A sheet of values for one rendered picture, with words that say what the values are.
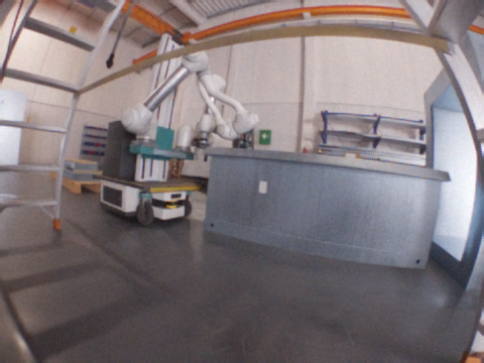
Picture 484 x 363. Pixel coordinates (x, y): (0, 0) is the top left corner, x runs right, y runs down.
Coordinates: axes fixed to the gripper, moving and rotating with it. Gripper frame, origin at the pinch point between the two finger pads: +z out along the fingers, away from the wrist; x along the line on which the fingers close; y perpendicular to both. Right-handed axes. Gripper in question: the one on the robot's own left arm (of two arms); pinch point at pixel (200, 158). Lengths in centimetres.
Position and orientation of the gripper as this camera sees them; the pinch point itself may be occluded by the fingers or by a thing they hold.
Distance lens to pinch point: 176.2
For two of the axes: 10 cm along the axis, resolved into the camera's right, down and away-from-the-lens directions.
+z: -1.1, 9.9, 0.5
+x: 4.1, 0.0, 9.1
